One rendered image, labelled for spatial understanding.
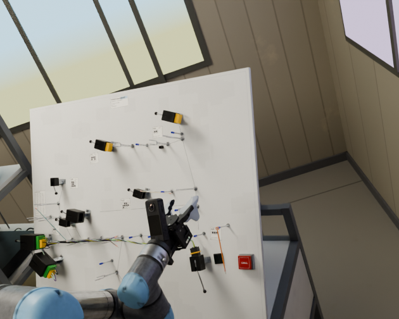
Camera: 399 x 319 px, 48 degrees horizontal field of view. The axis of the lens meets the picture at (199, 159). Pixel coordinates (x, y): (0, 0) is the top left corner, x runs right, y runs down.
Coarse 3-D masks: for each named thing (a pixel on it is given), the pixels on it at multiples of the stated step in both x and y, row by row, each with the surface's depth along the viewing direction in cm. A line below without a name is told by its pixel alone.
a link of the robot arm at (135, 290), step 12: (132, 264) 111; (144, 264) 108; (156, 264) 110; (132, 276) 106; (144, 276) 106; (156, 276) 109; (120, 288) 104; (132, 288) 103; (144, 288) 105; (156, 288) 108; (120, 300) 106; (132, 300) 104; (144, 300) 104
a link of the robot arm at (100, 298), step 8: (80, 296) 105; (88, 296) 107; (96, 296) 110; (104, 296) 112; (112, 296) 114; (80, 304) 103; (88, 304) 106; (96, 304) 108; (104, 304) 110; (112, 304) 113; (120, 304) 114; (88, 312) 105; (96, 312) 108; (104, 312) 111; (112, 312) 113; (120, 312) 114
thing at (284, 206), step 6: (270, 204) 211; (276, 204) 210; (282, 204) 208; (288, 204) 206; (264, 210) 210; (270, 210) 209; (276, 210) 207; (282, 210) 206; (288, 210) 205; (288, 216) 207; (288, 222) 209; (294, 222) 210; (288, 228) 211; (294, 228) 210; (294, 234) 212; (294, 240) 214
